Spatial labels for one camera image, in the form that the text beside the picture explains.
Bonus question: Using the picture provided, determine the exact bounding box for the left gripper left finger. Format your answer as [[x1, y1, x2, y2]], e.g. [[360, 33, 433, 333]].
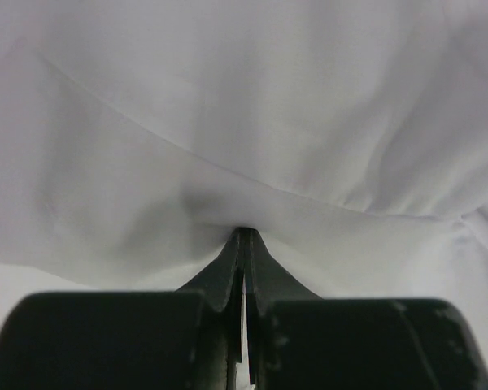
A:
[[0, 230, 243, 389]]

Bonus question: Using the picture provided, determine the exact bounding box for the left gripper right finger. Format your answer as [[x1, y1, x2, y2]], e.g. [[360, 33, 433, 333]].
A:
[[243, 228, 488, 389]]

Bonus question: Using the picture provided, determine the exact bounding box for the white t shirt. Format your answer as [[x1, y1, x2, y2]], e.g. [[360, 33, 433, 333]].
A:
[[0, 1, 488, 307]]

